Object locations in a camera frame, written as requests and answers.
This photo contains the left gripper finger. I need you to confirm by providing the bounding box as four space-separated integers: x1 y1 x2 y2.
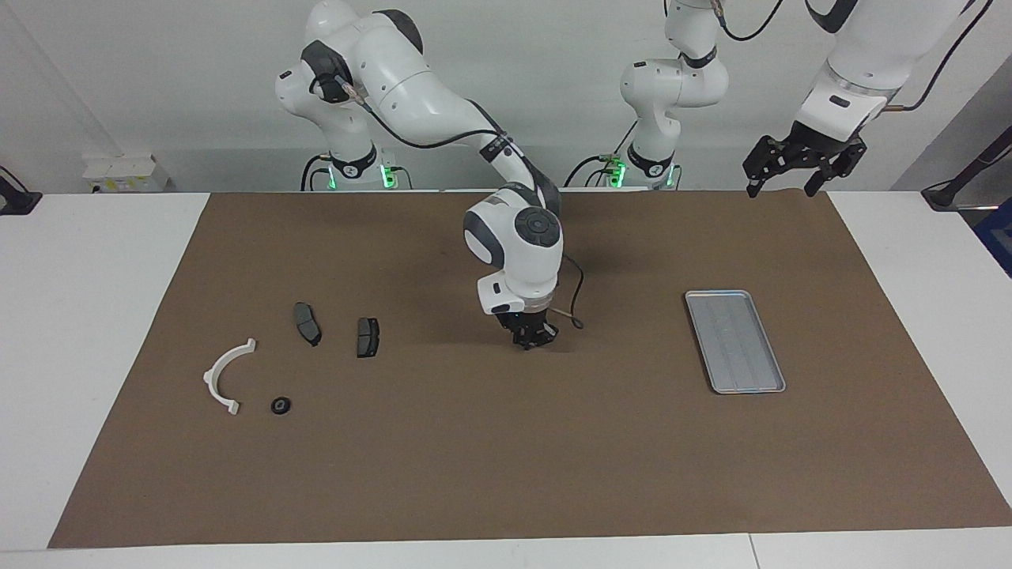
743 136 784 198
805 138 867 197

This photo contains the silver metal tray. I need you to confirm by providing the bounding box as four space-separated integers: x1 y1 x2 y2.
684 289 787 395

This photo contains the brown table mat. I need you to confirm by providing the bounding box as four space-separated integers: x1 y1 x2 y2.
47 190 1012 550

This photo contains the blue box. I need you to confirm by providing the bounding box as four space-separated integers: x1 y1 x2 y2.
974 198 1012 279

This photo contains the long dark brake pad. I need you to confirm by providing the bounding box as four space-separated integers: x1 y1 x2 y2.
293 302 323 348

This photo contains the white power strip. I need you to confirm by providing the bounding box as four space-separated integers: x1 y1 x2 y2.
83 153 171 193

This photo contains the black table clamp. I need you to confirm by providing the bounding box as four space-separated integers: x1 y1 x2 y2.
0 164 43 216

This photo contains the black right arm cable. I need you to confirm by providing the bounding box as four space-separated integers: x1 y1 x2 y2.
336 71 587 331

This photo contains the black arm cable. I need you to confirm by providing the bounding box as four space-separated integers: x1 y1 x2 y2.
336 71 587 331
712 0 995 111

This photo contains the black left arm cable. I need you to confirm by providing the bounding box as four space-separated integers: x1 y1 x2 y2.
712 0 995 111

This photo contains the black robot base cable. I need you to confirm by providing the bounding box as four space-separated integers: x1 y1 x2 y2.
300 153 342 193
563 119 637 190

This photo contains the white curved plastic bracket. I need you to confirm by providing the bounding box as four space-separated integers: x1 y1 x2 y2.
202 338 258 416

